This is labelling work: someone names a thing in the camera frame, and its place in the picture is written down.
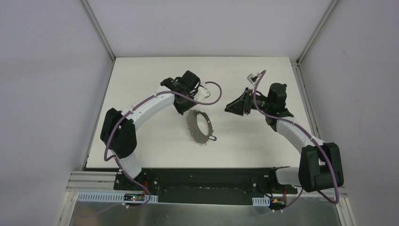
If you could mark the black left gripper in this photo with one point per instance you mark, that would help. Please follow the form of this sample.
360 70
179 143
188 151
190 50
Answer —
181 101

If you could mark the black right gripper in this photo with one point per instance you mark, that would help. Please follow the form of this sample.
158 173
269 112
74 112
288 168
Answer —
246 101

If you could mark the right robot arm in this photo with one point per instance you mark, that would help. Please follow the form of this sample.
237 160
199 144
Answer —
320 165

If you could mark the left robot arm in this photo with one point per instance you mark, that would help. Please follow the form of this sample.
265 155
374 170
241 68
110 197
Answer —
120 126

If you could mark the key with black tag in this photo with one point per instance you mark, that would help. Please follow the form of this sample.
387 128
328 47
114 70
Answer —
212 138

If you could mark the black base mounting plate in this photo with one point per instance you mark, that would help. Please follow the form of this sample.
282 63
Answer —
232 186

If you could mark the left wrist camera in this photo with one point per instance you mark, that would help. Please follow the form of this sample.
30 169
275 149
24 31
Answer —
202 92

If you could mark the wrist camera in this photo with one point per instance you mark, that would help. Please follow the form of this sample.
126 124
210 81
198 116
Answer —
202 92
253 79

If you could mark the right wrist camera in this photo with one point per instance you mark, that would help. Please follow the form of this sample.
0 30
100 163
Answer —
253 79

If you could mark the white slotted cable duct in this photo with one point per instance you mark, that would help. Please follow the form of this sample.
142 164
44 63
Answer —
132 198

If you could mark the aluminium frame rail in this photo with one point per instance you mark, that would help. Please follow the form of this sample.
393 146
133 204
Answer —
92 181

